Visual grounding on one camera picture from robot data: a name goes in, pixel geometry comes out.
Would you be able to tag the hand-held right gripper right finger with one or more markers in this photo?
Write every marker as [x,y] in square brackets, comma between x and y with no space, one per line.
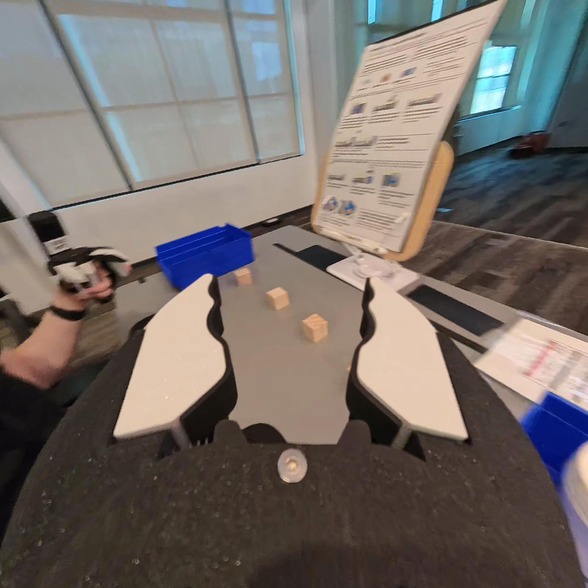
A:
[404,363]

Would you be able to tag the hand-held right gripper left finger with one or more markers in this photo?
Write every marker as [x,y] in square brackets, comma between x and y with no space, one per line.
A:
[174,363]

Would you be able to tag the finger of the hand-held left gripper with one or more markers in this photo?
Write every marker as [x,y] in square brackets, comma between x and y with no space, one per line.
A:
[110,253]
[76,273]

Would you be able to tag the blue plastic bin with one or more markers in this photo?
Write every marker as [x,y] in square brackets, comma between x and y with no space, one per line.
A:
[202,262]
[551,427]

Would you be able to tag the white paper cup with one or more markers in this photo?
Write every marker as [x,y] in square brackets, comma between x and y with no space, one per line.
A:
[578,496]

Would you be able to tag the person's left forearm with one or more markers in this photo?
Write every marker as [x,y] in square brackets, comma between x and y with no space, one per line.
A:
[36,353]

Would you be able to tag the person's left hand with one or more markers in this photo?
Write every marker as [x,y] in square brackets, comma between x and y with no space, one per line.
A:
[78,298]

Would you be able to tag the black wristband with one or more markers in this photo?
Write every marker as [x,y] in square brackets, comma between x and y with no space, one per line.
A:
[66,314]

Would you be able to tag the white board stand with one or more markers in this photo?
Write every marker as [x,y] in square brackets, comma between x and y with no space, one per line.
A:
[349,273]

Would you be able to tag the printed paper sheet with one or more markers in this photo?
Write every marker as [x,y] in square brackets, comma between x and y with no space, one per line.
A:
[528,358]

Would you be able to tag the black flat plate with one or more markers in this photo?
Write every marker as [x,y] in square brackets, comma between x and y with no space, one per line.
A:
[321,257]

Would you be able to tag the wooden instruction board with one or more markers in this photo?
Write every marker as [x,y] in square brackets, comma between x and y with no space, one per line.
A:
[395,138]

